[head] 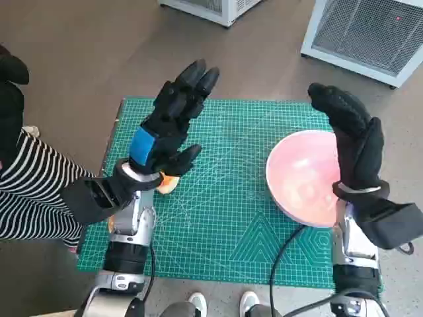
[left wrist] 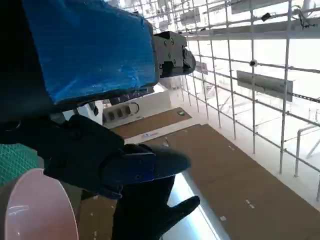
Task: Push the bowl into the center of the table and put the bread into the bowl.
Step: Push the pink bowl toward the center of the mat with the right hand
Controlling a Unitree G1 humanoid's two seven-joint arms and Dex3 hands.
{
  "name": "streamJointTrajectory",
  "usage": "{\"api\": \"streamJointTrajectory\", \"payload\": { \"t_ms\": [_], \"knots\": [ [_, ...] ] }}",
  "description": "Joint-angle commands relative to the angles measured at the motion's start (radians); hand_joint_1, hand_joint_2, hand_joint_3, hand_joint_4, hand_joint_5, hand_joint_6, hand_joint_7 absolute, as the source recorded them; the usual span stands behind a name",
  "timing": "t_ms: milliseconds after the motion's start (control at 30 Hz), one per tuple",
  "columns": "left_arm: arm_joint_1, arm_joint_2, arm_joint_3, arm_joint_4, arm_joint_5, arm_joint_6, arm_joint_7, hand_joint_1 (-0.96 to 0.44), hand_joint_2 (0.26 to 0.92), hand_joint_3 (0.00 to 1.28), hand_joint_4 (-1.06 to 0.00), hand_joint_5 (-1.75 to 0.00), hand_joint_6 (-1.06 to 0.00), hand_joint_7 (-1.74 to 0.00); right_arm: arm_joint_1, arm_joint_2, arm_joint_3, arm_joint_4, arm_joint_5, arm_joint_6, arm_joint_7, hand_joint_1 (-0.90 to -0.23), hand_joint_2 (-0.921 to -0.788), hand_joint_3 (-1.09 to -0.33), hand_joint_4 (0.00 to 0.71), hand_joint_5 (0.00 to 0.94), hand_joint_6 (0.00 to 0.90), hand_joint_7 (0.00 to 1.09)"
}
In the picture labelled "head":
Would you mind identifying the dark grey leg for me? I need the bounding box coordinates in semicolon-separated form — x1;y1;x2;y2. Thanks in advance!
161;300;199;317
247;303;285;317

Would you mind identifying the pink bowl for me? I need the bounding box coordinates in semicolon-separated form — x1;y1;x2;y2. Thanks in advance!
266;129;341;229

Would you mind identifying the black table frame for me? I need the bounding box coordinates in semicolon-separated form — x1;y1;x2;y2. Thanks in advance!
100;97;125;176

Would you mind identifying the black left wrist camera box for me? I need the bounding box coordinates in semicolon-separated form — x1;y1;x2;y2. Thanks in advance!
62;176;128;227

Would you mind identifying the person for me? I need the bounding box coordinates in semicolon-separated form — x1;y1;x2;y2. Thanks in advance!
0;42;100;255

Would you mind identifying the small white cabinet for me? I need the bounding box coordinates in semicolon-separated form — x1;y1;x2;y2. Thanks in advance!
157;0;262;29

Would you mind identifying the large white mesh cabinet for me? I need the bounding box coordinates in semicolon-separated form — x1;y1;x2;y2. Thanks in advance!
300;0;423;89

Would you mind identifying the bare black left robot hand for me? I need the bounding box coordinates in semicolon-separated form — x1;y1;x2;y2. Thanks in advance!
127;58;221;178

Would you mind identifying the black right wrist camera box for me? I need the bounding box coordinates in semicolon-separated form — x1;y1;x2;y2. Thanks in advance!
358;194;423;255

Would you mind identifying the long toy bread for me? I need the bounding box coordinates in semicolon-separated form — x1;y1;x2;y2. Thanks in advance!
155;174;181;195

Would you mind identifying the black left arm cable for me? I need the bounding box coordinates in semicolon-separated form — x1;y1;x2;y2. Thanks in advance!
140;246;156;301

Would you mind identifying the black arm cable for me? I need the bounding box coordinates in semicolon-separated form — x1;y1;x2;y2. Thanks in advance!
140;246;156;301
269;224;338;317

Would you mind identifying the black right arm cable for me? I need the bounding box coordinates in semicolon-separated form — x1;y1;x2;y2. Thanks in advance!
269;224;338;317

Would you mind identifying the green cutting mat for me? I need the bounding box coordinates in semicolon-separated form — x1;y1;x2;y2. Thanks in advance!
76;96;386;293

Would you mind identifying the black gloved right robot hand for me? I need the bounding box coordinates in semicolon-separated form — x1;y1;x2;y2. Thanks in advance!
307;82;386;192

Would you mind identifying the white shoe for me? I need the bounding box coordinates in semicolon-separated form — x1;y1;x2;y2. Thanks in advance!
188;292;208;317
239;290;260;317

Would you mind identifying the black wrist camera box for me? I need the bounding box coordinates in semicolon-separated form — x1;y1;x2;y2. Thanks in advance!
62;176;128;227
358;194;423;255

